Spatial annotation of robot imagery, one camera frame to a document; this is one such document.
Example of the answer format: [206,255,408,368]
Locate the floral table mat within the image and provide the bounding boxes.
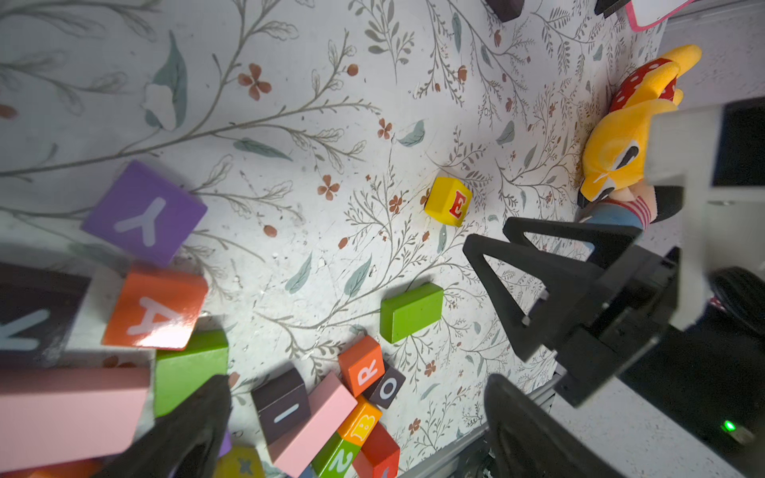
[1,1,665,474]

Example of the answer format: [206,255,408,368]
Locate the green 2 letter block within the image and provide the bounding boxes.
[311,432,362,478]

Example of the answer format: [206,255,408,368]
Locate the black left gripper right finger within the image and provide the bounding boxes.
[484,374,621,478]

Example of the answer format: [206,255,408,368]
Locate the pink framed whiteboard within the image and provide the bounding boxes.
[594,0,693,32]

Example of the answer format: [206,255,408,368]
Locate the orange B letter block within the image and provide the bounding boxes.
[338,396,383,447]

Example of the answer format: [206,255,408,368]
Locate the black P letter block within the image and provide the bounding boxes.
[485,0,525,23]

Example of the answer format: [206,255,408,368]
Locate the black I letter block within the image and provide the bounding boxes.
[251,368,311,444]

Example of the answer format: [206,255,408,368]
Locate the orange A letter block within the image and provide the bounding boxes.
[102,263,209,351]

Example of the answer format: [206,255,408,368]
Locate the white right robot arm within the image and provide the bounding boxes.
[463,99,764,477]

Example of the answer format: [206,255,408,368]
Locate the yellow plush toy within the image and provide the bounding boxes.
[578,45,702,208]

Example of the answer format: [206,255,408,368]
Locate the black O letter block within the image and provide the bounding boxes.
[363,362,406,409]

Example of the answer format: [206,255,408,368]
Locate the orange R letter block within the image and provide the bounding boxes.
[339,336,384,398]

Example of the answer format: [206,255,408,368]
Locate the purple Y letter block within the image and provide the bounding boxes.
[81,161,207,267]

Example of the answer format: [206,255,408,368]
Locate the striped plush doll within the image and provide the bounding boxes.
[579,183,685,230]

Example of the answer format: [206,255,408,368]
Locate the yellow E letter block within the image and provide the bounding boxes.
[424,177,472,227]

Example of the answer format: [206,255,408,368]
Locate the long pink block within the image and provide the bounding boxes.
[268,374,357,477]

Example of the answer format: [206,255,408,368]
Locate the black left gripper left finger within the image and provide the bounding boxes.
[107,374,231,478]

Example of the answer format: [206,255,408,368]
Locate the red cube block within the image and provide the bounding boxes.
[353,423,400,478]

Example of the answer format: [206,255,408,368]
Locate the green rectangular block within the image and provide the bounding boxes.
[380,283,444,344]

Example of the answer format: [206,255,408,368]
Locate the green tall block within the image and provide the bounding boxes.
[153,330,229,418]

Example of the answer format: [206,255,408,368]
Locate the black K letter block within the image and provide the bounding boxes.
[1,263,91,368]

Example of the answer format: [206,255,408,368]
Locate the pink flat block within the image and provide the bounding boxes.
[1,368,151,472]

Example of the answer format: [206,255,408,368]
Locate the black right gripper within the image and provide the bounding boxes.
[462,217,679,408]

